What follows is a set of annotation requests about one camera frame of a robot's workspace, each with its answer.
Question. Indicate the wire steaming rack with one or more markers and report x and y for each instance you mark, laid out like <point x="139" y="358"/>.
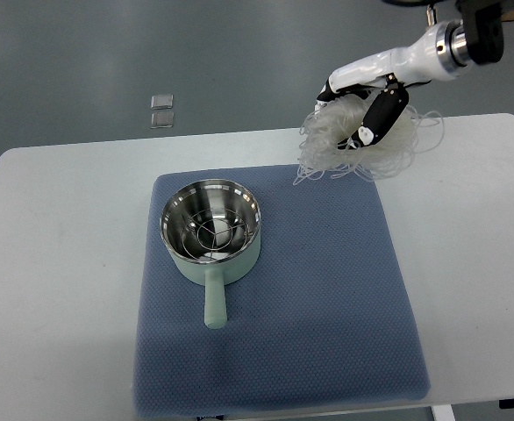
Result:
<point x="207" y="237"/>

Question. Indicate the blue textured mat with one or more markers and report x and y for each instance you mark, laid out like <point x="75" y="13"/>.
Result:
<point x="322" y="318"/>

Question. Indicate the white vermicelli nest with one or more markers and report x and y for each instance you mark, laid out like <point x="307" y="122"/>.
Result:
<point x="411" y="135"/>

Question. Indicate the upper floor metal plate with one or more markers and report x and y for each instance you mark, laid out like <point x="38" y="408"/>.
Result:
<point x="162" y="101"/>

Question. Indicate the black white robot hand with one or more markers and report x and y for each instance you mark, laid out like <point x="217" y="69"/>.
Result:
<point x="375" y="75"/>

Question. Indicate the mint green steel pot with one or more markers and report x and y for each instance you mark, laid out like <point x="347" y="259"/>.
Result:
<point x="215" y="196"/>

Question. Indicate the white table leg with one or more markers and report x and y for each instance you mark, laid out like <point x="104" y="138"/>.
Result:
<point x="442" y="413"/>

